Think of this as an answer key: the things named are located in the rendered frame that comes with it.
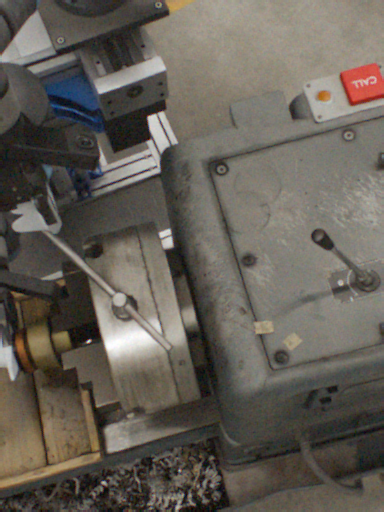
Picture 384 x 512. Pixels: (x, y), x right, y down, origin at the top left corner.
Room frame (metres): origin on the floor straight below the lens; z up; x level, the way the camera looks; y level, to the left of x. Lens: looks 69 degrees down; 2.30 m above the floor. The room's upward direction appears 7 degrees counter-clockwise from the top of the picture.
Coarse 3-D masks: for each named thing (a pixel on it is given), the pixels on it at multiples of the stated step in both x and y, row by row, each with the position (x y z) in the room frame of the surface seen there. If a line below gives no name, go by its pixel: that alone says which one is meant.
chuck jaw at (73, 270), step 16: (96, 256) 0.46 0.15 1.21; (64, 272) 0.44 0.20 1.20; (80, 272) 0.44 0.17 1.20; (64, 288) 0.44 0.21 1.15; (80, 288) 0.42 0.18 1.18; (64, 304) 0.41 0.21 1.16; (80, 304) 0.41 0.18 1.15; (64, 320) 0.39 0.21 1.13; (80, 320) 0.39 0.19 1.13; (96, 320) 0.39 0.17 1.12
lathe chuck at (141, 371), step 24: (96, 240) 0.50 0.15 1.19; (120, 240) 0.49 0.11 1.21; (96, 264) 0.44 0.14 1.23; (120, 264) 0.43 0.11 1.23; (144, 264) 0.43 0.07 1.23; (96, 288) 0.40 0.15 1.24; (120, 288) 0.39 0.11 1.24; (144, 288) 0.39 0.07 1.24; (96, 312) 0.36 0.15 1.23; (144, 312) 0.35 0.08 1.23; (120, 336) 0.32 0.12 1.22; (144, 336) 0.32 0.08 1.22; (120, 360) 0.29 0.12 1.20; (144, 360) 0.29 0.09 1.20; (168, 360) 0.28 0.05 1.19; (120, 384) 0.26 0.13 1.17; (144, 384) 0.26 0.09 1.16; (168, 384) 0.26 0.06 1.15; (144, 408) 0.23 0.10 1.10
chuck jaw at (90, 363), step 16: (64, 352) 0.34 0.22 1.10; (80, 352) 0.34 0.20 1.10; (96, 352) 0.34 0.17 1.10; (64, 368) 0.32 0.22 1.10; (80, 368) 0.31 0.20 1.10; (96, 368) 0.31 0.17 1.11; (80, 384) 0.29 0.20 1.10; (96, 384) 0.28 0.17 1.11; (112, 384) 0.28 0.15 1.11; (96, 400) 0.26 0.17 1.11; (112, 400) 0.25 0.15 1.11
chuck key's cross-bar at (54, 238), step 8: (48, 232) 0.45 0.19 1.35; (56, 240) 0.44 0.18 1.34; (64, 248) 0.43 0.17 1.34; (72, 256) 0.42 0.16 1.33; (80, 264) 0.40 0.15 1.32; (88, 272) 0.39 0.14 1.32; (96, 272) 0.39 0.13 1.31; (96, 280) 0.38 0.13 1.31; (104, 288) 0.37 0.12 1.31; (112, 288) 0.37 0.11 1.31; (128, 304) 0.34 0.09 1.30; (128, 312) 0.33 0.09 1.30; (136, 312) 0.33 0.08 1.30; (136, 320) 0.32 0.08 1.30; (144, 320) 0.32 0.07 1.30; (144, 328) 0.31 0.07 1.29; (152, 328) 0.31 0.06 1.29; (152, 336) 0.30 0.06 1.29; (160, 336) 0.29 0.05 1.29; (160, 344) 0.28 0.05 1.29; (168, 344) 0.28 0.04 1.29
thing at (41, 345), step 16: (48, 320) 0.40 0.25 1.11; (16, 336) 0.38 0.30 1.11; (32, 336) 0.37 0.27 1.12; (48, 336) 0.37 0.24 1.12; (64, 336) 0.37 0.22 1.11; (16, 352) 0.35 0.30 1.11; (32, 352) 0.35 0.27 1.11; (48, 352) 0.34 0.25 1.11; (32, 368) 0.33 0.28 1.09; (48, 368) 0.33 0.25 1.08
